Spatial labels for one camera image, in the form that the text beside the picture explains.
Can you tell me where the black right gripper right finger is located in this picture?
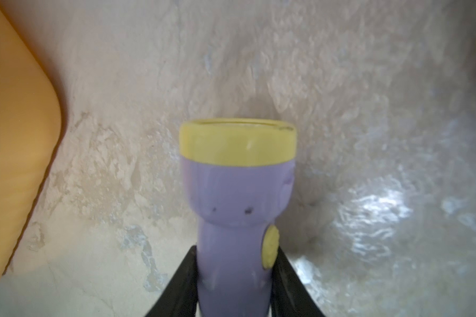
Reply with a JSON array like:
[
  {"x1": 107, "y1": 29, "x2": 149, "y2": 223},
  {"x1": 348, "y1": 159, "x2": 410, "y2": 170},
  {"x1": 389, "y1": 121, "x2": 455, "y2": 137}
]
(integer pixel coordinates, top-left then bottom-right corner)
[{"x1": 271, "y1": 248, "x2": 325, "y2": 317}]

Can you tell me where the yellow plastic storage tray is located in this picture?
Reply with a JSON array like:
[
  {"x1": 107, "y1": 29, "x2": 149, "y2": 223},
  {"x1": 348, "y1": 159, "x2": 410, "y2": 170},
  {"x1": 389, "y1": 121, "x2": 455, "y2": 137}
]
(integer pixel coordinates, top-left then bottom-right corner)
[{"x1": 0, "y1": 9, "x2": 62, "y2": 279}]

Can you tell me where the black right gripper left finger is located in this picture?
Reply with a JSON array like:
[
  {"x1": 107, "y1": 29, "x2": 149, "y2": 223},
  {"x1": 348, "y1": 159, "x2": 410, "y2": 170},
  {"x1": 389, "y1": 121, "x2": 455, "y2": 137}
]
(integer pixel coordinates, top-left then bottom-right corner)
[{"x1": 145, "y1": 245, "x2": 198, "y2": 317}]

